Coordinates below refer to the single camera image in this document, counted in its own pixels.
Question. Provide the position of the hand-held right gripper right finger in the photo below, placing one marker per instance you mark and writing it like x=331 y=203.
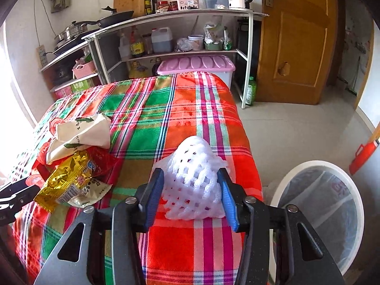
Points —
x=230 y=202

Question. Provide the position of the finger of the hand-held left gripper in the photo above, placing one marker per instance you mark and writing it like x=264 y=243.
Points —
x=13 y=185
x=17 y=200

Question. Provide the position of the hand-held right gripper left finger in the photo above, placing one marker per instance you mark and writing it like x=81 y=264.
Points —
x=154 y=196

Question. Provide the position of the white foam fruit net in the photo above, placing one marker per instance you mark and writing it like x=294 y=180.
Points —
x=193 y=181

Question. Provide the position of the gold snack packet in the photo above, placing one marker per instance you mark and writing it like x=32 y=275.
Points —
x=63 y=178

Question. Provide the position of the red plastic wrapper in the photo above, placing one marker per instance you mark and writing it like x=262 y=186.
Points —
x=105 y=161

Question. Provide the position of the white printed packet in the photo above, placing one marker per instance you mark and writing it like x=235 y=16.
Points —
x=92 y=191

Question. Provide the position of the cream leaf-print paper bag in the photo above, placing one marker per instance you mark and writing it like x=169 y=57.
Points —
x=81 y=133

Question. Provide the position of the white round bin with liner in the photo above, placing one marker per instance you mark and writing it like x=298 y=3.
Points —
x=323 y=213

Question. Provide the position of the plaid blanket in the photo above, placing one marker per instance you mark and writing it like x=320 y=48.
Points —
x=148 y=130

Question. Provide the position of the green plastic bottle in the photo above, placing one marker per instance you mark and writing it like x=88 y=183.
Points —
x=251 y=92

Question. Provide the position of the green and red carton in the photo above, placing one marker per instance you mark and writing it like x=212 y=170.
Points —
x=78 y=86

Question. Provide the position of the yellow cooking oil bottle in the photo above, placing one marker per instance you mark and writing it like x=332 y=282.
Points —
x=138 y=69

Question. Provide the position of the power strip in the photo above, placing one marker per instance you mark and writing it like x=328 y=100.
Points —
x=41 y=55

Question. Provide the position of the low white shelf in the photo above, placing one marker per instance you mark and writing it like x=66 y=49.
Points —
x=59 y=61

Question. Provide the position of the storage box with pink lid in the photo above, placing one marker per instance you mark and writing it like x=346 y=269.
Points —
x=197 y=66

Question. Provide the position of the pink plastic basket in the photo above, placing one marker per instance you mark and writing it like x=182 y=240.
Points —
x=84 y=68

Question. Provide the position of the red plastic dustpan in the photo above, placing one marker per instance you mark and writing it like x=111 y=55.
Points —
x=363 y=154

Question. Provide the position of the black induction cooker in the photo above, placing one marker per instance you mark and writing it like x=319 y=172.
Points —
x=69 y=46

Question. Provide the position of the sauce bottle with yellow label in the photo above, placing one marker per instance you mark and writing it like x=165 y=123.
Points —
x=137 y=46

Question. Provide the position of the translucent plastic bottle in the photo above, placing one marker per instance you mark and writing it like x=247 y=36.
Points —
x=124 y=47

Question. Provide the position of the brown jar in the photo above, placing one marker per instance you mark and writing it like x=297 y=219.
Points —
x=147 y=44

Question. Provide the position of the clear plastic bag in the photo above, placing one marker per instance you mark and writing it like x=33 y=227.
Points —
x=182 y=45

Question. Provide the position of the green bowl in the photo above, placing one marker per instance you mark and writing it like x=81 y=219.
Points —
x=213 y=47

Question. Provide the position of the translucent jug with dark liquid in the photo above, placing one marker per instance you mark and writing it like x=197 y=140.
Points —
x=161 y=40

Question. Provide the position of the white plastic tub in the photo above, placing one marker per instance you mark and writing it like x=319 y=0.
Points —
x=196 y=41

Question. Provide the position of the green packet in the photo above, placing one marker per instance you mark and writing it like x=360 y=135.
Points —
x=228 y=40

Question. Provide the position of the steel pot with lid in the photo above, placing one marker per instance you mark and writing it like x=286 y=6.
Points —
x=72 y=31

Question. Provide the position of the crumpled food bags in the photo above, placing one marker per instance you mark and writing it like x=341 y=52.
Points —
x=212 y=32

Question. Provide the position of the wooden door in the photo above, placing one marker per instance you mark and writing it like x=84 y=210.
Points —
x=294 y=38

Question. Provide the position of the black frying pan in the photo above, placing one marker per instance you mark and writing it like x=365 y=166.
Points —
x=115 y=17

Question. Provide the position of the white metal shelf unit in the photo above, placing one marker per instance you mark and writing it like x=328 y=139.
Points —
x=178 y=13

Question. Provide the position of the red-lid jar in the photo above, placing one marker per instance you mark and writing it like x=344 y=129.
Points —
x=162 y=6
x=173 y=6

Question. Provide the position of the yellow-label glass bottle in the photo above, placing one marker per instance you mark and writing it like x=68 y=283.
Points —
x=147 y=4

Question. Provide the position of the dark sauce bottle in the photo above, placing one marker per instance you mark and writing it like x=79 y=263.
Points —
x=153 y=2

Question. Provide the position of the pink utensil holder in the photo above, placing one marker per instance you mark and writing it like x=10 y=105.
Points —
x=187 y=3

